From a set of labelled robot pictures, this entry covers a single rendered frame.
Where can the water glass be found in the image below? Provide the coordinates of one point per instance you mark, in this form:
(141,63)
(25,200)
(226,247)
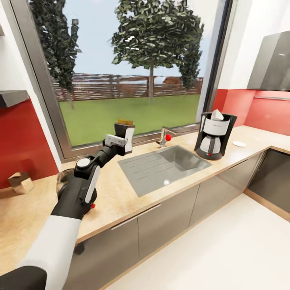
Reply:
(21,182)

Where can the bottle of coffee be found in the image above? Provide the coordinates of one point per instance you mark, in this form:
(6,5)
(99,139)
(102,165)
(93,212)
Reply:
(125,129)

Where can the fixed window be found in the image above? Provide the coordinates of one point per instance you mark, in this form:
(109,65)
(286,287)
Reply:
(92,62)

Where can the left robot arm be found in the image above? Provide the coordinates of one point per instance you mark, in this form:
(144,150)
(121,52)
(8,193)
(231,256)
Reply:
(47,263)

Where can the coffee maker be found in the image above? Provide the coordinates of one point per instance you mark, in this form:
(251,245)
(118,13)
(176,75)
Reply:
(214,135)

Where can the electric kettle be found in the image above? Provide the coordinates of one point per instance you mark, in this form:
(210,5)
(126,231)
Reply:
(64,177)

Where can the paper coffee filter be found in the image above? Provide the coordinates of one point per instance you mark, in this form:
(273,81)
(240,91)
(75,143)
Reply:
(216,115)

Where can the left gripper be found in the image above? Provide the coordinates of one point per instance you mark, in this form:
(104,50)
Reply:
(113,150)

